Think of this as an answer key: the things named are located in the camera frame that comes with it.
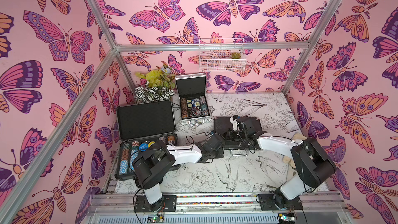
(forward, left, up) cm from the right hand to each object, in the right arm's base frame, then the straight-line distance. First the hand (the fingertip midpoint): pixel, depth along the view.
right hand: (224, 133), depth 91 cm
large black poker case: (+4, +51, +2) cm, 51 cm away
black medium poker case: (+7, 0, -2) cm, 7 cm away
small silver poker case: (+33, +21, +4) cm, 39 cm away
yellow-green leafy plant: (+32, +40, +16) cm, 53 cm away
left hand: (-9, 0, -4) cm, 10 cm away
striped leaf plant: (+16, +42, +16) cm, 48 cm away
